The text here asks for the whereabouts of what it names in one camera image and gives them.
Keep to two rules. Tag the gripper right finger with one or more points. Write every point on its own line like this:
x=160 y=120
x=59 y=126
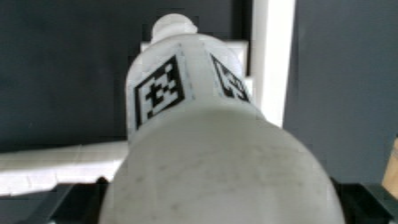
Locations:
x=368 y=203

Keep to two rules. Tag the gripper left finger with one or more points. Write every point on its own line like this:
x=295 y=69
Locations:
x=71 y=205

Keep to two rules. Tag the white lamp bulb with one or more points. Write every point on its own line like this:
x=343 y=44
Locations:
x=217 y=170

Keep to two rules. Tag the white lamp base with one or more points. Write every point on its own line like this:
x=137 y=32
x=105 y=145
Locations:
x=238 y=47

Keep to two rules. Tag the white right fence bar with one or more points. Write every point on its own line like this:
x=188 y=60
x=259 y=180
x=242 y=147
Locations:
x=270 y=52

